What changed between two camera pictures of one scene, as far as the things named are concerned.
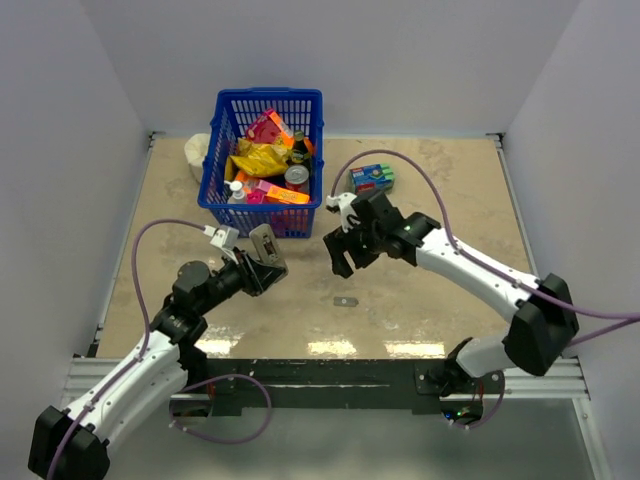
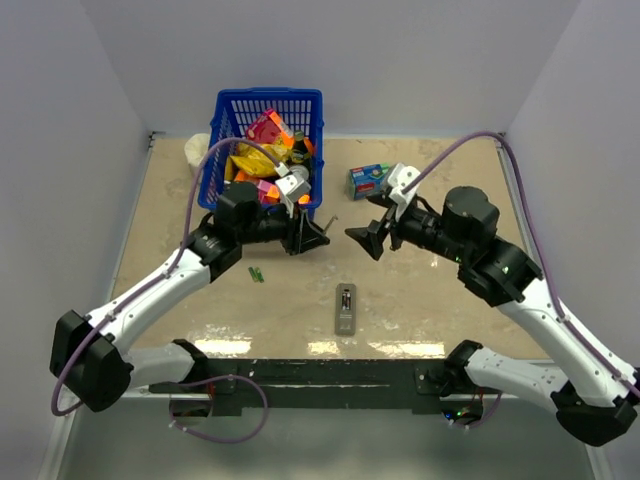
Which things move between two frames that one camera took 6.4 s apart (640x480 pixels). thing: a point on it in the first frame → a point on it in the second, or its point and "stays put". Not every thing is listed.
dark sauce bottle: (299, 150) stays put
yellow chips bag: (260, 159) stays put
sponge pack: (372, 179) stays put
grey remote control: (266, 249) → (345, 309)
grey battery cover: (345, 301) → (330, 222)
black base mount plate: (284, 387) stays put
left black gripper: (256, 277) → (302, 235)
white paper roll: (195, 150) stays put
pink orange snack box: (270, 128) stays put
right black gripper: (338, 242) → (371, 237)
